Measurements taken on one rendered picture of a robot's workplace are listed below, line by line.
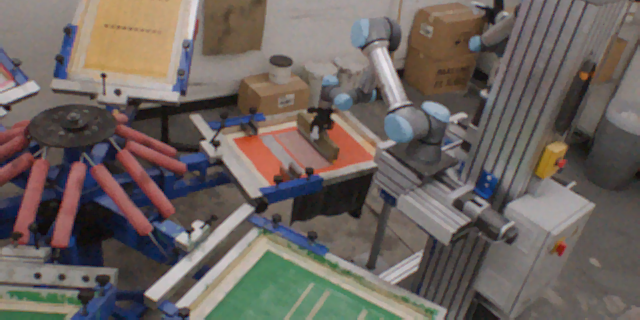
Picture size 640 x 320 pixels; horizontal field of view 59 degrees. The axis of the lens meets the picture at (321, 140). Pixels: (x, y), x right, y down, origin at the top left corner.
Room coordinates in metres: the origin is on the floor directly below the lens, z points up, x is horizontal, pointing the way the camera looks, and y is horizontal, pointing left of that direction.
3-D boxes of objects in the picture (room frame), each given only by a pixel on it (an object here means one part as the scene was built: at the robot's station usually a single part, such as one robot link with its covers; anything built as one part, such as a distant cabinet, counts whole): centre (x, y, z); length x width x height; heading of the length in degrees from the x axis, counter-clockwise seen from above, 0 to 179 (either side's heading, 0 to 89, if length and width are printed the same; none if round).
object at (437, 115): (1.98, -0.42, 1.42); 0.13 x 0.12 x 0.14; 126
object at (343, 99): (2.29, -0.07, 1.29); 0.11 x 0.11 x 0.08; 36
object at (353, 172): (2.34, 0.07, 0.97); 0.79 x 0.58 x 0.04; 128
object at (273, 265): (1.35, 0.06, 1.05); 1.08 x 0.61 x 0.23; 68
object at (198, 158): (1.99, 0.52, 1.02); 0.17 x 0.06 x 0.05; 128
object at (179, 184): (2.07, 0.41, 0.89); 1.24 x 0.06 x 0.06; 128
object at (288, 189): (1.97, 0.09, 0.97); 0.30 x 0.05 x 0.07; 128
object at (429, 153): (1.99, -0.43, 1.31); 0.15 x 0.15 x 0.10
